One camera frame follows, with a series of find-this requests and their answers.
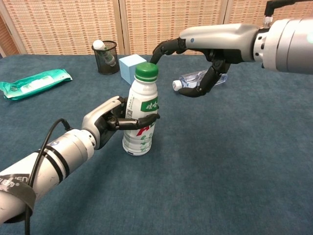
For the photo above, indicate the black mesh pen holder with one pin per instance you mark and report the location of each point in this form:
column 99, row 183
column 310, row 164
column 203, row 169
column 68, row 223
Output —
column 104, row 63

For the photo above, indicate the light blue cube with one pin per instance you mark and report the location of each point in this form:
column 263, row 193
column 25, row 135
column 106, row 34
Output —
column 129, row 67

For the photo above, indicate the dark blue table cover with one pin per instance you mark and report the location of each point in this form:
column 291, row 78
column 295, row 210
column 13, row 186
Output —
column 207, row 159

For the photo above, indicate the white AD plastic bottle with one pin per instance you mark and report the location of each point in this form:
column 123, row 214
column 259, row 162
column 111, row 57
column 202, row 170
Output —
column 141, row 95

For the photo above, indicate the woven bamboo folding screen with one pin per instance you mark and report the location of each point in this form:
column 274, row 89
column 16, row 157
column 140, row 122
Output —
column 73, row 24

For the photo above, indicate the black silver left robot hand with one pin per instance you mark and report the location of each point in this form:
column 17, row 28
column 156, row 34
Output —
column 97, row 115

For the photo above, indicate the small white green bottle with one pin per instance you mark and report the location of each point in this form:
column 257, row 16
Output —
column 99, row 45

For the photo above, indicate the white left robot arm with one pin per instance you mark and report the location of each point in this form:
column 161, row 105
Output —
column 68, row 149

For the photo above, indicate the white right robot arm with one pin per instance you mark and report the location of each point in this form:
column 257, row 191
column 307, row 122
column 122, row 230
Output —
column 288, row 44

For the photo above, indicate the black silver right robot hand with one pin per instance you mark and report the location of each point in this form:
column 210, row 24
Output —
column 220, row 36

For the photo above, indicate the green wet wipes pack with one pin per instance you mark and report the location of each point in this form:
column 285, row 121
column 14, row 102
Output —
column 34, row 83

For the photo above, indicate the clear plastic water bottle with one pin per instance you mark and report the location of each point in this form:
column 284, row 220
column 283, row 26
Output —
column 188, row 82

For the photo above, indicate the green bottle lid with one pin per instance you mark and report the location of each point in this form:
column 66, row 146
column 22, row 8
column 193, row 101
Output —
column 146, row 71

